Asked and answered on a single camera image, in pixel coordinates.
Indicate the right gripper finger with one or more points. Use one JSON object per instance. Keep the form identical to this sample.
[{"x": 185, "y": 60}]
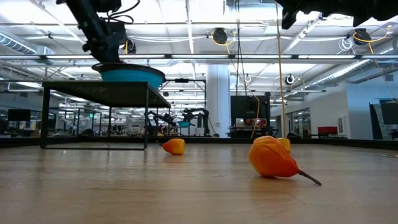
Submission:
[{"x": 289, "y": 15}]

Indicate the blue collapsible bowl grey rim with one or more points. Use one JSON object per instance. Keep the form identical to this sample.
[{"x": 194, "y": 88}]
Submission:
[{"x": 130, "y": 75}]

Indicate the small orange yellow pear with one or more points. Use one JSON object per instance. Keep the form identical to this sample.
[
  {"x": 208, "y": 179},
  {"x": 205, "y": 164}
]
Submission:
[{"x": 175, "y": 147}]

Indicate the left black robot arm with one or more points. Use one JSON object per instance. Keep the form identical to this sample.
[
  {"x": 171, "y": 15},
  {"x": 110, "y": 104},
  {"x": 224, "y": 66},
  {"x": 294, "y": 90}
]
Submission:
[{"x": 84, "y": 18}]

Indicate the background black robot arm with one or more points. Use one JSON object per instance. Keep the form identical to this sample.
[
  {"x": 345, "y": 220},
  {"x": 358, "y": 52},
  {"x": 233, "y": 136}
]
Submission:
[
  {"x": 194, "y": 115},
  {"x": 161, "y": 118}
]

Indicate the small yellow fruit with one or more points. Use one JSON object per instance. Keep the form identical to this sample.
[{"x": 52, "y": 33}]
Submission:
[{"x": 286, "y": 143}]

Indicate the black mesh metal shelf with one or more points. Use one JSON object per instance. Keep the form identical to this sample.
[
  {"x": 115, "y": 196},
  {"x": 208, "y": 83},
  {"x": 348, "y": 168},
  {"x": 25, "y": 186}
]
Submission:
[{"x": 102, "y": 91}]

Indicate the black screen on stand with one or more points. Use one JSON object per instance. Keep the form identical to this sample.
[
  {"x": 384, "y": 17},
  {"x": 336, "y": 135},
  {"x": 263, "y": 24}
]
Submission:
[{"x": 247, "y": 107}]

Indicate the white pillar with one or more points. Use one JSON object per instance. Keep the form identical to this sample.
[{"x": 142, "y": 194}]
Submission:
[{"x": 217, "y": 93}]

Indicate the small background blue bowl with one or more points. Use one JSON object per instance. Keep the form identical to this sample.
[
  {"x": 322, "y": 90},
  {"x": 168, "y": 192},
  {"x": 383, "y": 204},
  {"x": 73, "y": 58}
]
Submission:
[{"x": 184, "y": 124}]

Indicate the black desk monitor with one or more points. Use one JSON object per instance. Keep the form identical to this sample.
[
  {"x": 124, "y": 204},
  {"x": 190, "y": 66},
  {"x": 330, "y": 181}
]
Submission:
[{"x": 18, "y": 115}]

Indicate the red box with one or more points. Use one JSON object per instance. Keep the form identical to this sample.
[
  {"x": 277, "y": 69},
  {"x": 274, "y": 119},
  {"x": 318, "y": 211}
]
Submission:
[{"x": 327, "y": 130}]

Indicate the orange pear with stem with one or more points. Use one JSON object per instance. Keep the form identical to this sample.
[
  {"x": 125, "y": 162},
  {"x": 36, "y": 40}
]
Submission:
[{"x": 270, "y": 158}]

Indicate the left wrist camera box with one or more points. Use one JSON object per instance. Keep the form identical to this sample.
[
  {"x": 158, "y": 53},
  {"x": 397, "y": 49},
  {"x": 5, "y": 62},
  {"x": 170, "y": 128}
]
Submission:
[{"x": 107, "y": 4}]

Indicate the black background rig frame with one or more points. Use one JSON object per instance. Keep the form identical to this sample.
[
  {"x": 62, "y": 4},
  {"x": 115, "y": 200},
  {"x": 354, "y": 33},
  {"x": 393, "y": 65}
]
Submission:
[{"x": 182, "y": 80}]

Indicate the long ceiling light rail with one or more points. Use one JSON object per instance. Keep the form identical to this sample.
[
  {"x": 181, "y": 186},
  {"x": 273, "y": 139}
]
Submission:
[{"x": 199, "y": 56}]

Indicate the dark wall screen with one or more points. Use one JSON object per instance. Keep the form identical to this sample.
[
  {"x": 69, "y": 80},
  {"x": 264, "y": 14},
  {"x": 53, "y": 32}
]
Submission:
[{"x": 388, "y": 113}]

